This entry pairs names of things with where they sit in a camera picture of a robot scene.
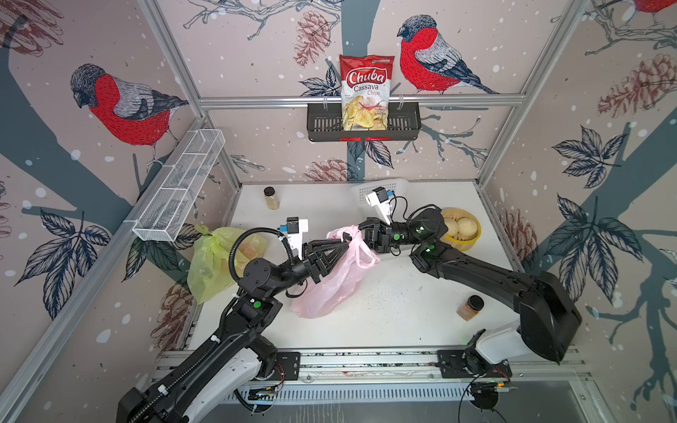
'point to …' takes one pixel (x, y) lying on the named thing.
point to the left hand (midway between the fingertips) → (349, 245)
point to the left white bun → (452, 226)
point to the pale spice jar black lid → (271, 198)
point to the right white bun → (466, 226)
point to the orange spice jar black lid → (472, 306)
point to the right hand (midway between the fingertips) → (347, 240)
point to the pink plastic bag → (338, 290)
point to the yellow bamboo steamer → (460, 242)
